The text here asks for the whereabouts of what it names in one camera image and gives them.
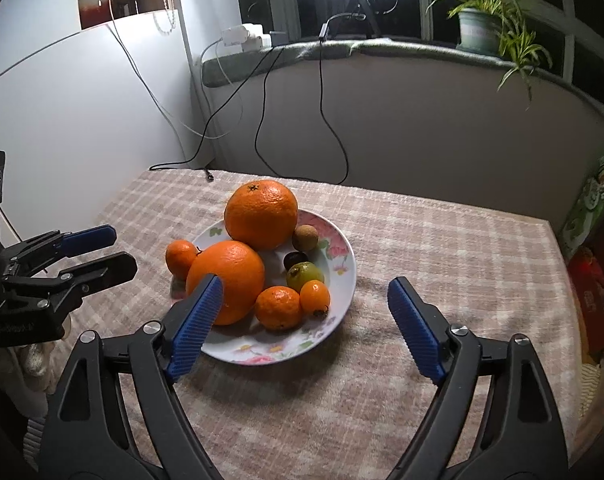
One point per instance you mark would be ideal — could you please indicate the green snack bag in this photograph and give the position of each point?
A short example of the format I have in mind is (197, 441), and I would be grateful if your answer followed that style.
(586, 215)

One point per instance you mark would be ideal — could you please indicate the ring light tripod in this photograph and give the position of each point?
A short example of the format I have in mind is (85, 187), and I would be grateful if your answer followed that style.
(362, 10)

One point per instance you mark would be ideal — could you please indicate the red box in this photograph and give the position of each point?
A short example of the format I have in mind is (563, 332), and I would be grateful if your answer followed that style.
(586, 270)

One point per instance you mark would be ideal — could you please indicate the gloved left hand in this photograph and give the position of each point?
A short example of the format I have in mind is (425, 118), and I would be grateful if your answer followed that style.
(26, 368)

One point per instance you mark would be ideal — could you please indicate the plaid beige tablecloth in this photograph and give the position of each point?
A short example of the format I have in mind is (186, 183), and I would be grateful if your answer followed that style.
(348, 408)

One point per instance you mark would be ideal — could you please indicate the mandarin with stem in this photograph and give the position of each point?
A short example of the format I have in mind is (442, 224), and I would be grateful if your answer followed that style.
(179, 256)

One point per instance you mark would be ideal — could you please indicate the floral white plate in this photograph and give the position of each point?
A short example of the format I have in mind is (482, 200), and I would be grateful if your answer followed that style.
(248, 343)

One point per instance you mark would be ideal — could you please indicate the green round fruit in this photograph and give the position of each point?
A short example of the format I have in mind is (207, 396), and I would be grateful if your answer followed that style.
(301, 273)

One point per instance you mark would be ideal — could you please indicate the white power strip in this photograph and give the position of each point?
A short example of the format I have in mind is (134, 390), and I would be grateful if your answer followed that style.
(250, 37)

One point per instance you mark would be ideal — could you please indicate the large oval orange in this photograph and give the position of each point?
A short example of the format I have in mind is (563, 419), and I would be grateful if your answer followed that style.
(240, 269)

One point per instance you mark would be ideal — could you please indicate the small orange kumquat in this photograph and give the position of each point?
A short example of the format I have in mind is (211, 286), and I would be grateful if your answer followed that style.
(315, 299)

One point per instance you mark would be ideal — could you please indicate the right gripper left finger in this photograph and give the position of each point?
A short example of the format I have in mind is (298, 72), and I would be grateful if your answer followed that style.
(87, 434)

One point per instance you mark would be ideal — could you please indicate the small brown longan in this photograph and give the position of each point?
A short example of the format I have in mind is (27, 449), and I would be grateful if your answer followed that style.
(305, 238)

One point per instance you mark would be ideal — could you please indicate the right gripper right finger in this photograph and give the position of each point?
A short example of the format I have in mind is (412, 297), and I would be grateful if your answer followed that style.
(520, 434)

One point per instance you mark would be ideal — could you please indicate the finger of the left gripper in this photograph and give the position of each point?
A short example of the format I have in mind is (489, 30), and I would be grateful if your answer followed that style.
(80, 243)
(96, 275)

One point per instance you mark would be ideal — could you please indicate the dark plum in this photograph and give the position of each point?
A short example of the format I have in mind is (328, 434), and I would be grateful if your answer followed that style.
(293, 258)

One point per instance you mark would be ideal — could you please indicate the small mandarin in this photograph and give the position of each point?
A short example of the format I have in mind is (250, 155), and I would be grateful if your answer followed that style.
(278, 308)

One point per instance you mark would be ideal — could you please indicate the striped fabric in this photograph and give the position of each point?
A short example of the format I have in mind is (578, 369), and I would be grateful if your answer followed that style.
(32, 440)

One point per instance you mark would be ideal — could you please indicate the grey sill cloth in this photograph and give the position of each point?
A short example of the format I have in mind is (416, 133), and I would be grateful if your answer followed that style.
(453, 74)

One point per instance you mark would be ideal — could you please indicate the large round orange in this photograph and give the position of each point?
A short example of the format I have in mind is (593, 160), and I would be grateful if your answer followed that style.
(262, 214)

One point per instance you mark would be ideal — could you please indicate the potted spider plant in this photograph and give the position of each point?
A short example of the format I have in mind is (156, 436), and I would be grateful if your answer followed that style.
(498, 28)

